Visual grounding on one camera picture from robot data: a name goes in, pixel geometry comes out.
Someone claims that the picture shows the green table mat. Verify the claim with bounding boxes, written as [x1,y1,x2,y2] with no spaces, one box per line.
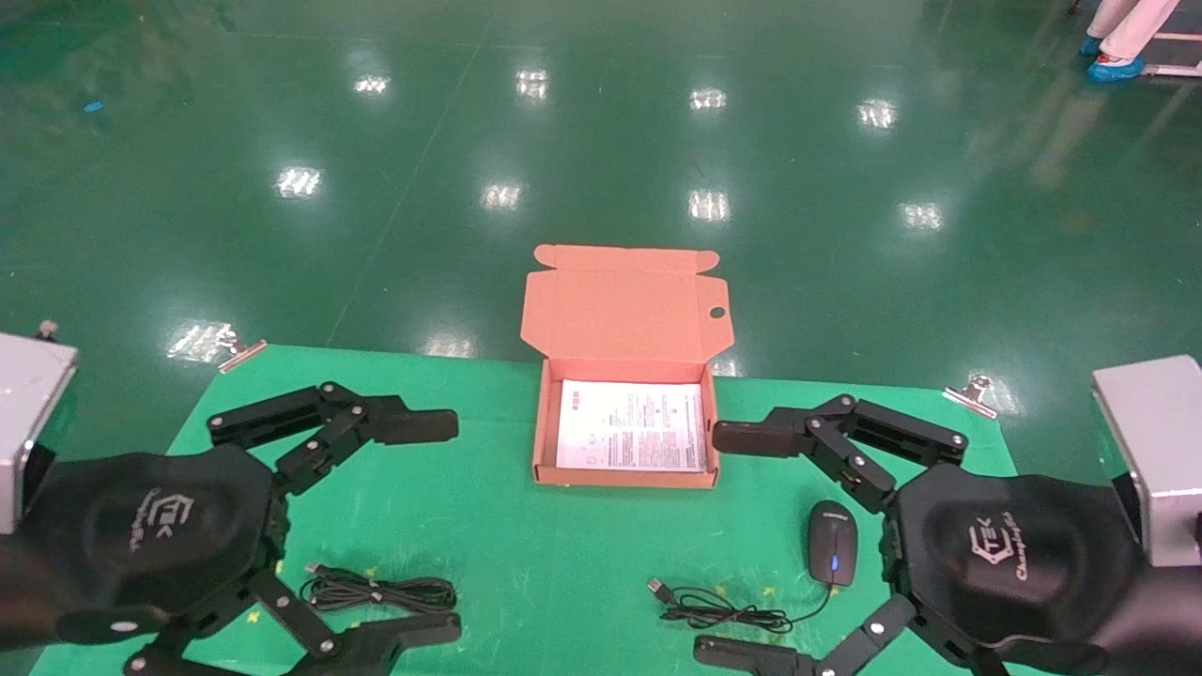
[28,344,1020,676]

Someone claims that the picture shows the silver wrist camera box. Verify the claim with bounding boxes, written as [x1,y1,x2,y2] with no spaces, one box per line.
[1092,355,1202,568]
[0,319,80,534]

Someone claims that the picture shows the metal binder clip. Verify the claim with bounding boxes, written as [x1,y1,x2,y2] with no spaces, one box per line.
[942,375,999,421]
[217,336,270,375]

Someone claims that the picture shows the white metal cart frame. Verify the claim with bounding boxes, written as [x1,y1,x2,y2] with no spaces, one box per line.
[1141,28,1202,79]

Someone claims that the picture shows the white printed instruction sheet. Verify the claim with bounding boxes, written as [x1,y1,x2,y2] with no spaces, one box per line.
[556,379,708,473]

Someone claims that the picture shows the white trouser leg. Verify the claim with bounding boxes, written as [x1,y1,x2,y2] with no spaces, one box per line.
[1101,0,1182,61]
[1087,0,1130,40]

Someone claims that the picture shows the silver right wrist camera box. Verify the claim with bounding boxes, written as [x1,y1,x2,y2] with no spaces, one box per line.
[1092,355,1202,568]

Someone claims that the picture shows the black data cable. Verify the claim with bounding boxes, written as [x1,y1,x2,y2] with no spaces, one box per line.
[300,561,459,617]

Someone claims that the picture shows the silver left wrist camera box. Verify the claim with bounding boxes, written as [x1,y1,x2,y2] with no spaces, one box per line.
[0,319,80,534]

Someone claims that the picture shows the black mouse usb cable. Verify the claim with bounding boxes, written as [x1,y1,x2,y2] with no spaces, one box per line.
[646,500,859,633]

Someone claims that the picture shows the open brown cardboard box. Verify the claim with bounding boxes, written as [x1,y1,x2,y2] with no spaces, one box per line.
[519,244,732,490]

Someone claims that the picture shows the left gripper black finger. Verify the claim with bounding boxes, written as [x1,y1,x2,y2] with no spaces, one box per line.
[124,568,463,676]
[207,381,460,495]

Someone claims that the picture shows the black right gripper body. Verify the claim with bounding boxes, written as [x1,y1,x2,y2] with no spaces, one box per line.
[883,467,1202,676]

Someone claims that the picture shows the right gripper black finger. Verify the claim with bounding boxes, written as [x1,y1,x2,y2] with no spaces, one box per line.
[692,591,993,676]
[711,393,970,515]

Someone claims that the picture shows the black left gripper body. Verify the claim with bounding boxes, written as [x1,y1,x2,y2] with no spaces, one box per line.
[0,448,289,651]

